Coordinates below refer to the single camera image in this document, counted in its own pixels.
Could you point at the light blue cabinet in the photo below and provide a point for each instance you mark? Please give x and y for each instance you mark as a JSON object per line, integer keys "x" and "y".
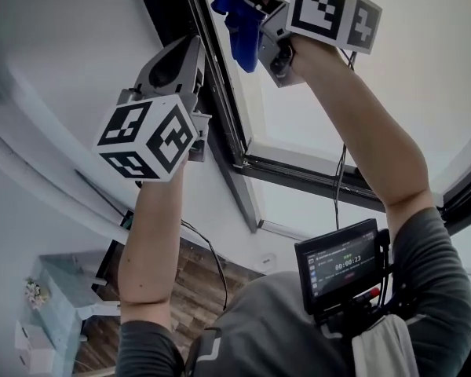
{"x": 59, "y": 289}

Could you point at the person's right forearm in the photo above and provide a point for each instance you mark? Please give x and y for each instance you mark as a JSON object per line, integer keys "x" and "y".
{"x": 369, "y": 132}

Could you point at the white wall outlet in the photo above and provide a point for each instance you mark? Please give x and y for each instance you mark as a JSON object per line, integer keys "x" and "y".
{"x": 267, "y": 261}

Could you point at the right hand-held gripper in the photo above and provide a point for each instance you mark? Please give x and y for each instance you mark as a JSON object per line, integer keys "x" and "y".
{"x": 318, "y": 10}

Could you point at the white towel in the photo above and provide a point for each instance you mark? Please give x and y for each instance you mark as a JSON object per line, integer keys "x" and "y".
{"x": 384, "y": 348}

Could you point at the person's left forearm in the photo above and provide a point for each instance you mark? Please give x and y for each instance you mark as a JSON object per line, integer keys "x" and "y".
{"x": 149, "y": 257}

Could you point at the small flower bunch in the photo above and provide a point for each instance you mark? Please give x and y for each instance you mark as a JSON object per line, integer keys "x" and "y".
{"x": 35, "y": 293}

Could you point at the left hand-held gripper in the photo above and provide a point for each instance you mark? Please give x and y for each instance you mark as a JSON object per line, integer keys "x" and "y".
{"x": 141, "y": 132}

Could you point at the black chest-mounted monitor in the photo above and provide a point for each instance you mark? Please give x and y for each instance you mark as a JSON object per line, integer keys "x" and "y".
{"x": 341, "y": 265}

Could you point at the blue cleaning cloth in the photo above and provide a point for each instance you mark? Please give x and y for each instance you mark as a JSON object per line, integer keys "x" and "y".
{"x": 245, "y": 41}

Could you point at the black window frame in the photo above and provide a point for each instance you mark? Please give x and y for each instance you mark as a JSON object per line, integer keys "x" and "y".
{"x": 169, "y": 6}

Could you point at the person's grey shirt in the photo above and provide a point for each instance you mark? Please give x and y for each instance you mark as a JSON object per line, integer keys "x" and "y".
{"x": 267, "y": 328}

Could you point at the white insulated pipe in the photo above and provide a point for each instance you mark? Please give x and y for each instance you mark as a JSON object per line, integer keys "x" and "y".
{"x": 23, "y": 104}
{"x": 43, "y": 179}

